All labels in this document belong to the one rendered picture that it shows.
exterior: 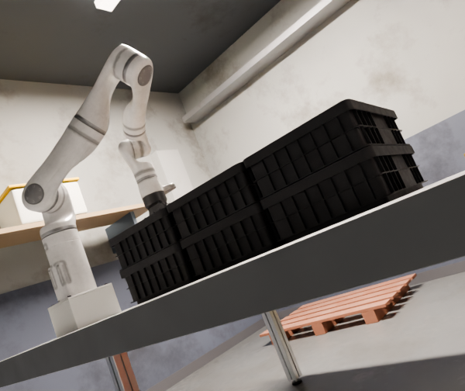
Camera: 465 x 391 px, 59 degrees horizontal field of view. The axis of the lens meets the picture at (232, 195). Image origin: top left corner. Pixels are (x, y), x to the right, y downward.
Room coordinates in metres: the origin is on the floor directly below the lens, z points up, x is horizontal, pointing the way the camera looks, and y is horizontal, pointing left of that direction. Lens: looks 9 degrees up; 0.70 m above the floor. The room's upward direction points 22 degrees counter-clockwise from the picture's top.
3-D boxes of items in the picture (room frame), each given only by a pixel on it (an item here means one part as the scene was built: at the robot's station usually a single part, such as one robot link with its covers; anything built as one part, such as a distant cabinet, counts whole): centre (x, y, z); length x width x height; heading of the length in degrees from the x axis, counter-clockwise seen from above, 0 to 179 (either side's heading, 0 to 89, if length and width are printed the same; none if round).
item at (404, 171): (1.07, -0.29, 0.76); 0.40 x 0.30 x 0.12; 145
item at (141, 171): (1.30, 0.25, 1.13); 0.09 x 0.07 x 0.15; 114
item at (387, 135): (1.07, -0.29, 0.87); 0.40 x 0.30 x 0.11; 145
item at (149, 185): (1.32, 0.23, 1.04); 0.11 x 0.09 x 0.06; 146
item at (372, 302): (3.43, -0.44, 0.05); 1.14 x 0.79 x 0.10; 54
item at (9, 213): (2.72, 1.25, 1.54); 0.48 x 0.40 x 0.27; 141
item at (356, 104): (1.07, -0.29, 0.92); 0.40 x 0.30 x 0.02; 145
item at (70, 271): (1.08, 0.47, 0.87); 0.09 x 0.09 x 0.17; 56
